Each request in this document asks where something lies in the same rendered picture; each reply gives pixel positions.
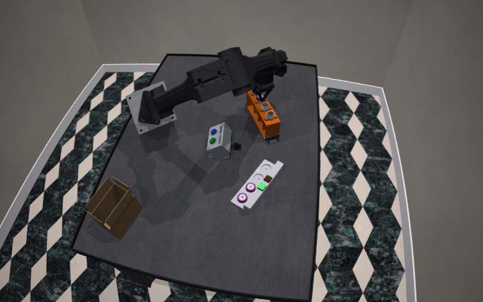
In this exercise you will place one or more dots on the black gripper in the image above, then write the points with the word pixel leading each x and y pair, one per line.
pixel 260 86

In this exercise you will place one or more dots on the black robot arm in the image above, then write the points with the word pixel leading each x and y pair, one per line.
pixel 234 69

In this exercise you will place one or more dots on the brown cardboard box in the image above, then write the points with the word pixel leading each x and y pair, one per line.
pixel 114 207

